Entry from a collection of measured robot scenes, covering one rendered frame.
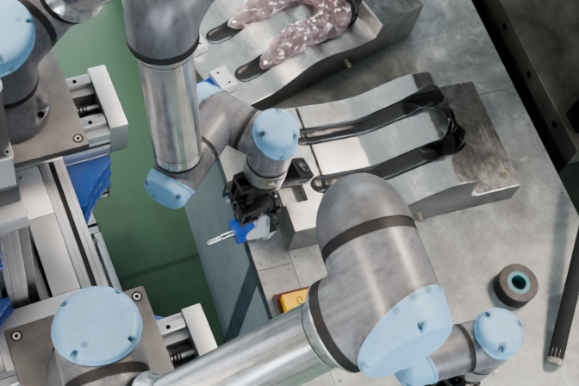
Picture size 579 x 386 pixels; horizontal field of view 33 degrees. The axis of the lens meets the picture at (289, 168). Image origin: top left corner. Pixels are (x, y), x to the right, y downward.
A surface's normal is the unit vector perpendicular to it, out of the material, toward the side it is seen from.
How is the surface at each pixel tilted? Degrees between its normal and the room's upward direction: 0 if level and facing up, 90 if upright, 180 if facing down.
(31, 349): 0
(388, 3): 0
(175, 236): 0
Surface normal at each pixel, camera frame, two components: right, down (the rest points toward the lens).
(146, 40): -0.29, 0.65
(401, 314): -0.07, -0.37
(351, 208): -0.37, -0.53
